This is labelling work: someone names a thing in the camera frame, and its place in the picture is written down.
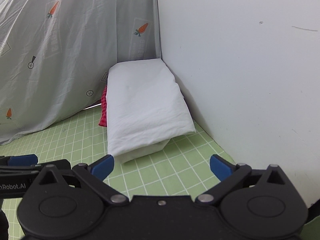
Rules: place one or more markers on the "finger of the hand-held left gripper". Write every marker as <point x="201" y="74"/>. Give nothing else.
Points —
<point x="23" y="160"/>
<point x="62" y="164"/>

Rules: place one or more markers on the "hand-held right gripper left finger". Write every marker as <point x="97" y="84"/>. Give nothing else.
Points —
<point x="102" y="166"/>

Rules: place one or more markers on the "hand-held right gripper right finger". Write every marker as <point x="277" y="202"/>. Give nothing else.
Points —
<point x="221" y="166"/>

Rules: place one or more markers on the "white garment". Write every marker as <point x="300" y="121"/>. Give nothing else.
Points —
<point x="147" y="110"/>

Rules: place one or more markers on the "red checked shorts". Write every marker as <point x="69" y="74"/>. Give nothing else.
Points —
<point x="103" y="115"/>

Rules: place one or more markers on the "green grid mat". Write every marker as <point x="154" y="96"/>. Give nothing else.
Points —
<point x="162" y="175"/>

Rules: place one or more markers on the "grey carrot-print sheet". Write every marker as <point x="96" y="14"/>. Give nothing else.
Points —
<point x="62" y="67"/>

